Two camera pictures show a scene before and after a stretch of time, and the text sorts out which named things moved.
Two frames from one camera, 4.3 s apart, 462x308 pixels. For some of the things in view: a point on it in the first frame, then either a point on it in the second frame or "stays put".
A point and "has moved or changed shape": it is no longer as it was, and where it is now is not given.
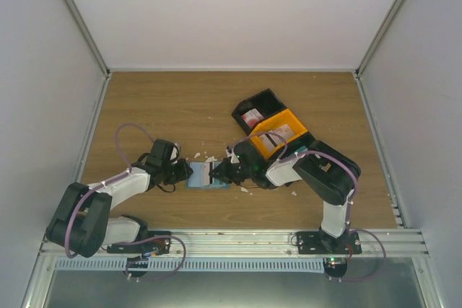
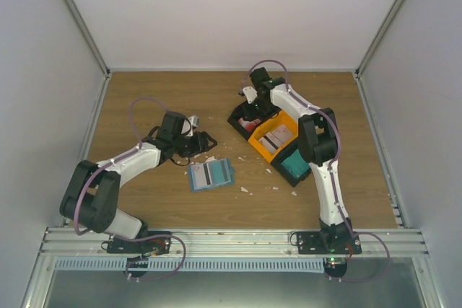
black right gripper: x=224 y=175 -> x=258 y=116
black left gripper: x=184 y=174 -> x=201 y=145
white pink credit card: x=200 y=177 has moved or changed shape
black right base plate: x=323 y=243 stays put
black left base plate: x=155 y=242 stays put
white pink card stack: x=271 y=141 stays put
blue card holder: x=201 y=179 stays put
